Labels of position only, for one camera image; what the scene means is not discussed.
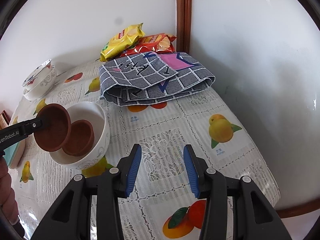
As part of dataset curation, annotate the pink square plate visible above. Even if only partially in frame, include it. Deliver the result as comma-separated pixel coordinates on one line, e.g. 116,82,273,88
9,140,25,168

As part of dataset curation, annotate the large brown clay bowl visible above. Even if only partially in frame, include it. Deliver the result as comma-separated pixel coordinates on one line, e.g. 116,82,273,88
34,103,71,152

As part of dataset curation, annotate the small brown clay bowl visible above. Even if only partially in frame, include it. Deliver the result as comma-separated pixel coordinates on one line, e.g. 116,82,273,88
62,120,94,157

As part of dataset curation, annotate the white patterned bowl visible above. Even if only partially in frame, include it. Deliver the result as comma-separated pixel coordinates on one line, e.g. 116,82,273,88
50,102,110,170

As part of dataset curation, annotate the teal square plate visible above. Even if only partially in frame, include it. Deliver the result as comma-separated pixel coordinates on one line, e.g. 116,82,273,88
3,142,20,167

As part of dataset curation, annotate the left hand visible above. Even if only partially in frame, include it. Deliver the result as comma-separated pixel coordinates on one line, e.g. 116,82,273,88
0,157,18,225

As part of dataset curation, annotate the brown patterned box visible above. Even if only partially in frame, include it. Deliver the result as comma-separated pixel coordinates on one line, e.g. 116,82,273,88
0,111,10,129

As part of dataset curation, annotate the large white porcelain bowl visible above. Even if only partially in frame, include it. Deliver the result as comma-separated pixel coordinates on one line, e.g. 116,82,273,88
23,66,56,101

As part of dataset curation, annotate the blue floral porcelain bowl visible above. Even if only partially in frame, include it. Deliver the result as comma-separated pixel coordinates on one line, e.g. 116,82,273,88
22,59,52,90

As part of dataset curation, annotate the fruit print tablecloth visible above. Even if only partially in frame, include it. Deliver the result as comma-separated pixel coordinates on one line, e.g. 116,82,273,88
10,61,280,239

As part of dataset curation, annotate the grey checked cloth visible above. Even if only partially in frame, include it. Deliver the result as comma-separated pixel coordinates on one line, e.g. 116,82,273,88
99,52,215,106

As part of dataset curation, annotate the yellow chips bag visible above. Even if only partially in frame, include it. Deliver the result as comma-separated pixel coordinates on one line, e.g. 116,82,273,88
100,23,145,62

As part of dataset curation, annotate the red chips bag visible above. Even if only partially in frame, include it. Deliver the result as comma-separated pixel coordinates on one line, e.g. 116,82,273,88
119,33,176,57

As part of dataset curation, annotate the brown wooden door frame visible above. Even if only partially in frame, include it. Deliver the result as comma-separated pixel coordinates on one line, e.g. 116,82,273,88
176,0,192,53

